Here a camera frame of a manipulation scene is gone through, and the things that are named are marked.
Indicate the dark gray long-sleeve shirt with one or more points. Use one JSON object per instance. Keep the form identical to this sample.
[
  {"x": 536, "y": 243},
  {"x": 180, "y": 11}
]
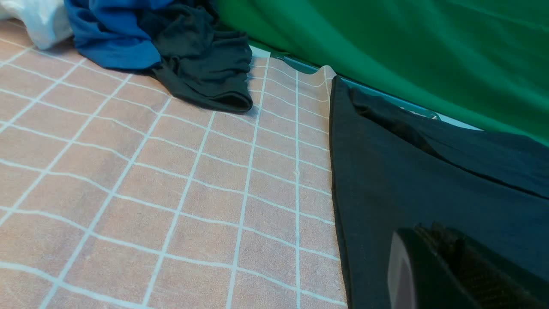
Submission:
[{"x": 392, "y": 168}]

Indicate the dark gray crumpled garment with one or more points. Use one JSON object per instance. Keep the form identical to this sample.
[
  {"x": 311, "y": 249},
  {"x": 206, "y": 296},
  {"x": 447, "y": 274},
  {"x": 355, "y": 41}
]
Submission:
[{"x": 200, "y": 61}]

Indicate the pink checkered tablecloth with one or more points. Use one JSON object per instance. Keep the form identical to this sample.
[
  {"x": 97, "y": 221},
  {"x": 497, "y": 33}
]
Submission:
[{"x": 114, "y": 194}]

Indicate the white crumpled garment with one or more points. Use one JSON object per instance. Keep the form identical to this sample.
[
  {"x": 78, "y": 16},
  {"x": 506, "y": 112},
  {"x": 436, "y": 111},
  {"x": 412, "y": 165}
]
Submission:
[{"x": 46, "y": 21}]

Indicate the green backdrop cloth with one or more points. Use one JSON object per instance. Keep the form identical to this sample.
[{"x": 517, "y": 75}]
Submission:
[{"x": 482, "y": 62}]

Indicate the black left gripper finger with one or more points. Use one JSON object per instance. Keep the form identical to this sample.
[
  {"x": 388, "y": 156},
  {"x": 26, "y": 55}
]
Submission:
[{"x": 441, "y": 267}]

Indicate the blue crumpled garment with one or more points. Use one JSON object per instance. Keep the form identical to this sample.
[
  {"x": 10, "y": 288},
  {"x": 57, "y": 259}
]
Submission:
[{"x": 107, "y": 32}]

